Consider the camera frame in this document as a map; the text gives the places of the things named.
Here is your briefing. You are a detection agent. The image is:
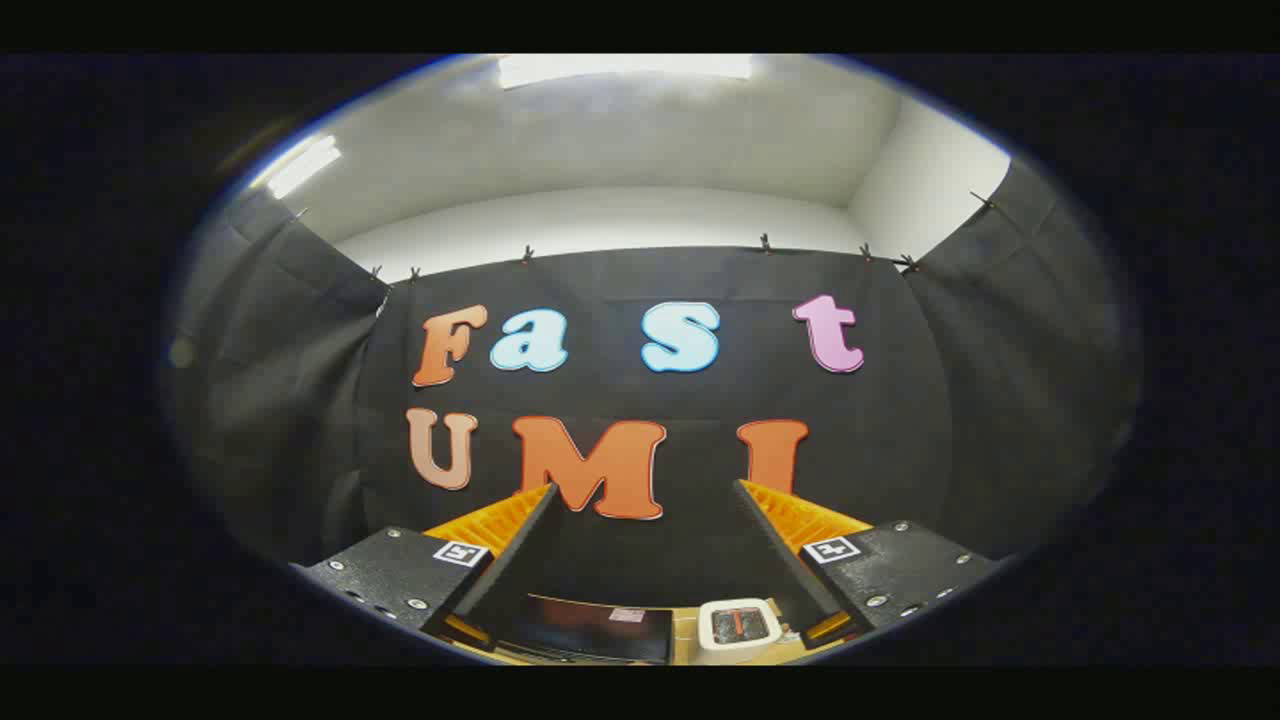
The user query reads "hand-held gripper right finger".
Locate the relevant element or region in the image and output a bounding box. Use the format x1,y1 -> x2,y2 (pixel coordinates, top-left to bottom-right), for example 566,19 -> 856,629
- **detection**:
733,478 -> 1001,649

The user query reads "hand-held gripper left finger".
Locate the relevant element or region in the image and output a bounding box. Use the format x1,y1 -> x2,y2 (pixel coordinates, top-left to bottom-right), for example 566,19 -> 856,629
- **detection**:
295,483 -> 561,651

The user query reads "black toaster oven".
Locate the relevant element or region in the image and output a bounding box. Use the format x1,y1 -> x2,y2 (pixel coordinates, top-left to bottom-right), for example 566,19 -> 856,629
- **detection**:
498,594 -> 674,666

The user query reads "white slot toaster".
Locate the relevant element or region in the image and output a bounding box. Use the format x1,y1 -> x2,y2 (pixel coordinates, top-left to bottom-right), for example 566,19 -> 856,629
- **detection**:
696,597 -> 784,666

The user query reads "black backdrop cloth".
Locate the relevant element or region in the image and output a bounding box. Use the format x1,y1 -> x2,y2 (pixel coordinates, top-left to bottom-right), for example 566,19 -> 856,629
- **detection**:
170,160 -> 1141,626

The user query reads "ceiling light panel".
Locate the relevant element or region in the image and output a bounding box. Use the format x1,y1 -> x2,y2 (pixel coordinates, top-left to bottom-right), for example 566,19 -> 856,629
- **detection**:
260,134 -> 344,200

